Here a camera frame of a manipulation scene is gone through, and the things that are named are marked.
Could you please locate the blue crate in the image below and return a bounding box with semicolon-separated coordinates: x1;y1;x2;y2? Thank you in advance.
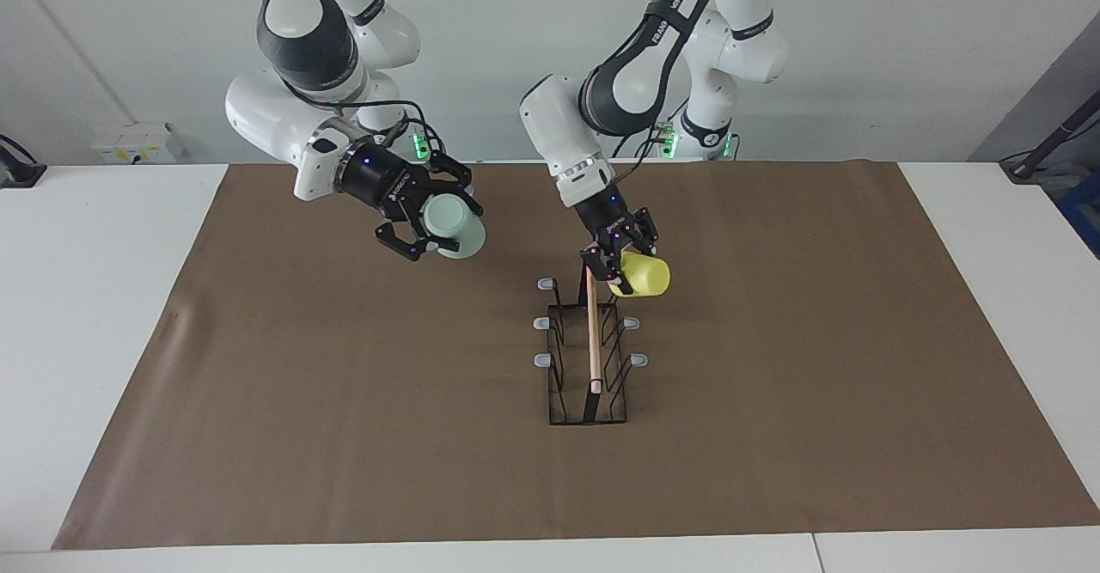
1055;169;1100;258

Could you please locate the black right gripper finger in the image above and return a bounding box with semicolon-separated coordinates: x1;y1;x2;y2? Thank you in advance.
376;222;439;262
427;152;485;216

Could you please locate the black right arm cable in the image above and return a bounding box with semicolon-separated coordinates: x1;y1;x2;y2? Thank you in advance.
284;83;448;162

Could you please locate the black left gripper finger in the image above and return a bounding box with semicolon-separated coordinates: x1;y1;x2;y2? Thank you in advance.
581;245;621;285
632;206;661;254

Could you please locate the white wall socket box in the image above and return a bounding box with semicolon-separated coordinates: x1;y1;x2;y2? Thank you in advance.
90;122;186;164

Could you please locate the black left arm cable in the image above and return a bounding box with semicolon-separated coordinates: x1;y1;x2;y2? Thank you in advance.
608;101;688;183

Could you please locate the black pole stand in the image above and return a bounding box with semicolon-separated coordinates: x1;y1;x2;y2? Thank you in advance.
999;88;1100;183

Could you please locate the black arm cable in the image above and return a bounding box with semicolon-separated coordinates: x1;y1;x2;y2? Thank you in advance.
284;83;448;162
608;101;688;183

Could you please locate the brown paper table mat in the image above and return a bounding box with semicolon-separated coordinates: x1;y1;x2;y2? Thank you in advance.
52;161;1100;551

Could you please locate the black clamp stand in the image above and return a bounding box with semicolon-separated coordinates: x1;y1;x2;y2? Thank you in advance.
0;133;48;189

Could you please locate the black base cable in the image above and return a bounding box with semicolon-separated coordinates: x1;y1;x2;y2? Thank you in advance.
640;119;688;160

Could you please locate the black wire cup rack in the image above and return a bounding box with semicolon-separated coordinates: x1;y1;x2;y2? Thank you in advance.
533;265;650;427

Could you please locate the yellow plastic cup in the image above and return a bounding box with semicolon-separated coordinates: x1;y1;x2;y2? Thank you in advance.
608;251;671;298

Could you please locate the pale green plastic cup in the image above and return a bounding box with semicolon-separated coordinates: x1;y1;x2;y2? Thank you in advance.
421;193;487;259

